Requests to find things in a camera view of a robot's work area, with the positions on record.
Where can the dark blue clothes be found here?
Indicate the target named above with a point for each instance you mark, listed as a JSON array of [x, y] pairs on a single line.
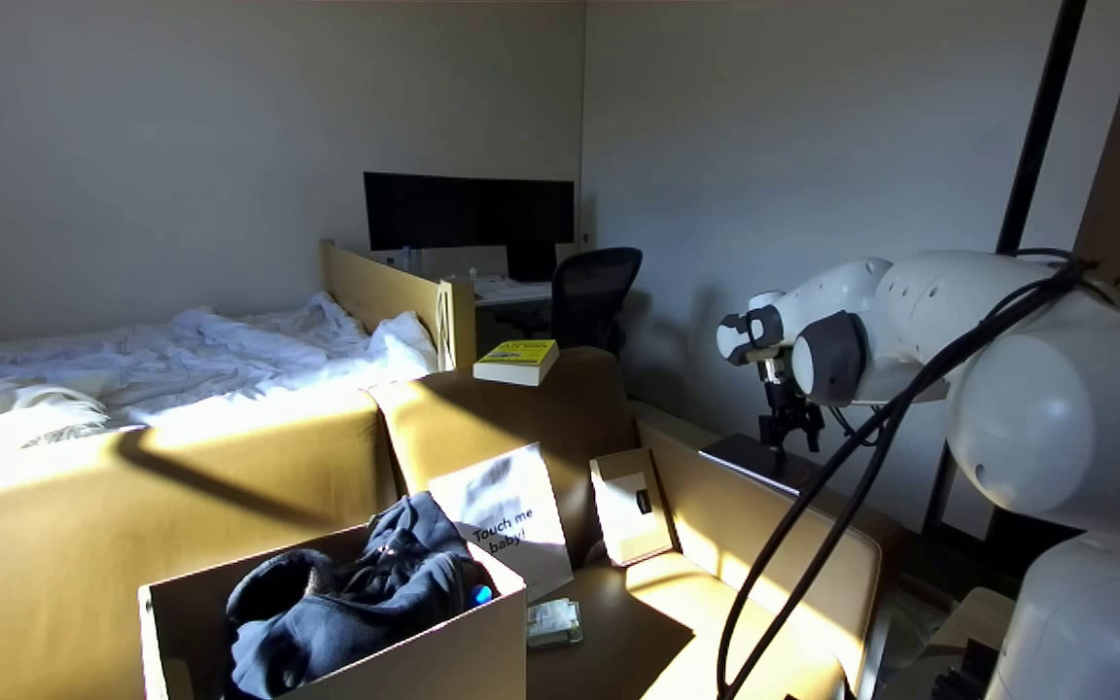
[[368, 583]]

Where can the small greenish packet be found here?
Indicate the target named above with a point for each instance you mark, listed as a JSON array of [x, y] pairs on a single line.
[[552, 623]]

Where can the open cardboard box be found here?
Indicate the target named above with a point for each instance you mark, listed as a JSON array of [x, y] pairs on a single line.
[[457, 647]]

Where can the yellow book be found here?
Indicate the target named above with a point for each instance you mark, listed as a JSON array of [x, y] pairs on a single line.
[[518, 356]]

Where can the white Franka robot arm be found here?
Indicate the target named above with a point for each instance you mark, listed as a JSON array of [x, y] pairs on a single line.
[[1080, 413]]

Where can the white bedding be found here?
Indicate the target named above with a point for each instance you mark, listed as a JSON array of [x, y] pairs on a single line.
[[133, 372]]

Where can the light wooden bed frame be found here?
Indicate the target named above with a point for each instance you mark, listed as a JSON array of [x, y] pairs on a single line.
[[378, 292]]

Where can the black pole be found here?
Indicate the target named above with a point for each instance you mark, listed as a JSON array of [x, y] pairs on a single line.
[[1039, 128]]

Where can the black monitor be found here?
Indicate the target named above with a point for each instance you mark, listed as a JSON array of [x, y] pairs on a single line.
[[467, 214]]

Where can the black office chair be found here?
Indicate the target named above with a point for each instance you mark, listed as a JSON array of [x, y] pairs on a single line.
[[592, 292]]

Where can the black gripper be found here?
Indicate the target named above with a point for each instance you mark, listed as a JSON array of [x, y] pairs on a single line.
[[792, 407]]

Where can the large tan box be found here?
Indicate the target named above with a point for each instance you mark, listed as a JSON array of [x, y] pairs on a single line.
[[767, 556]]

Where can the white desk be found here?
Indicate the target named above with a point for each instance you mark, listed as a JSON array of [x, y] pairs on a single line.
[[514, 292]]

